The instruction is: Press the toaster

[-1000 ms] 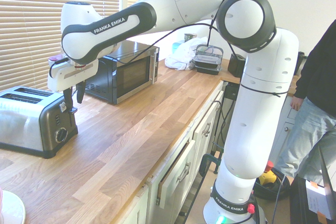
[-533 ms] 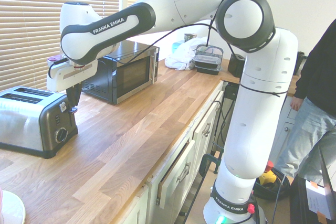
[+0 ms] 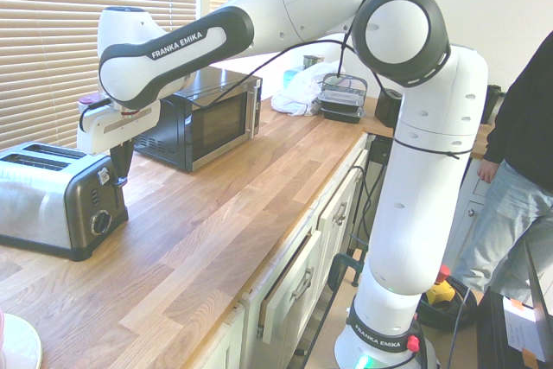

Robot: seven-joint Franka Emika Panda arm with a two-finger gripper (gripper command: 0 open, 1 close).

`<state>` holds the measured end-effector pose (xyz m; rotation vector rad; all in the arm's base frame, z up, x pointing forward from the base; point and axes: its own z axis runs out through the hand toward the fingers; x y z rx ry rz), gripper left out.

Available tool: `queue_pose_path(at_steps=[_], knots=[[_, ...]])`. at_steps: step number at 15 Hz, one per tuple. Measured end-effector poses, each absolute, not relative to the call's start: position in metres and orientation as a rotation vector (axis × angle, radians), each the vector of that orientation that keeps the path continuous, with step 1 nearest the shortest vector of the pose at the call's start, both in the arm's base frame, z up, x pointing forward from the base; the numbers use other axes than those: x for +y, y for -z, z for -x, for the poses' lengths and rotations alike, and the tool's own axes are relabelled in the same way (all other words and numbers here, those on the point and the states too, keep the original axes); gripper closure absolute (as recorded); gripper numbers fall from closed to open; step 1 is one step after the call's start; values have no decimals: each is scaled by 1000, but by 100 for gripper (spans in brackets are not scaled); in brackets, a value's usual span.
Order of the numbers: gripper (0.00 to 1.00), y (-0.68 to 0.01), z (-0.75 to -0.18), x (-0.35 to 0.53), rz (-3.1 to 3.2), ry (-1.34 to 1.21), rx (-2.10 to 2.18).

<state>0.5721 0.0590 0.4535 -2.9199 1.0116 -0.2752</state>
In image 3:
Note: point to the white tilted drawer front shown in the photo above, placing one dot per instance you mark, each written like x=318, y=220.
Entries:
x=341, y=187

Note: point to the wide beige window blind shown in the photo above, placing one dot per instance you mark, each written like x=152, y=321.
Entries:
x=52, y=40

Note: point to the yellow emergency stop button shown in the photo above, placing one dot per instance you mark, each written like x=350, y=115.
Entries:
x=438, y=291

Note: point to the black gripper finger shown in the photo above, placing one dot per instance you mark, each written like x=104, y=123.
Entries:
x=117, y=163
x=129, y=157

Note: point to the white cabinet door plain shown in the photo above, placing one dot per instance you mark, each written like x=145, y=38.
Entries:
x=224, y=343

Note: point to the clear-lid black food container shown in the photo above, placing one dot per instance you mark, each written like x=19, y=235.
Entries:
x=343, y=99

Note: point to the small black box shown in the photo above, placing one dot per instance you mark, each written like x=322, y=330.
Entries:
x=386, y=107

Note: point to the grey laptop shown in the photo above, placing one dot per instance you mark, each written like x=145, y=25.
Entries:
x=538, y=282

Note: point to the white plate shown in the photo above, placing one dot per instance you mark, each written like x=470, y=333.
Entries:
x=19, y=343

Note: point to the white plastic bag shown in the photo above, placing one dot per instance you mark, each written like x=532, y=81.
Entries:
x=298, y=92

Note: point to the black microwave oven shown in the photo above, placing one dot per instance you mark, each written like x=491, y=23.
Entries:
x=216, y=127

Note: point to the person in black shirt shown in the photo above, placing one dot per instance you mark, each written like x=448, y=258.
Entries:
x=531, y=105

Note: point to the green clamp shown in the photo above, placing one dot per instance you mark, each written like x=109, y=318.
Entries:
x=341, y=267

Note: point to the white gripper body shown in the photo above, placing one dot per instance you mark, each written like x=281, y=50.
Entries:
x=112, y=129

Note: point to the stainless steel dishwasher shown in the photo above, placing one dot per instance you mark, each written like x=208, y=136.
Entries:
x=378, y=170

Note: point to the silver two-slot toaster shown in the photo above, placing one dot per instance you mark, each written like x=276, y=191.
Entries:
x=39, y=209

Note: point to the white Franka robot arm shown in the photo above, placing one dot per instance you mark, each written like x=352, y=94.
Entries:
x=415, y=213

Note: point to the white paper with orange tape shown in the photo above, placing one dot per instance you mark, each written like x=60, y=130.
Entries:
x=518, y=326

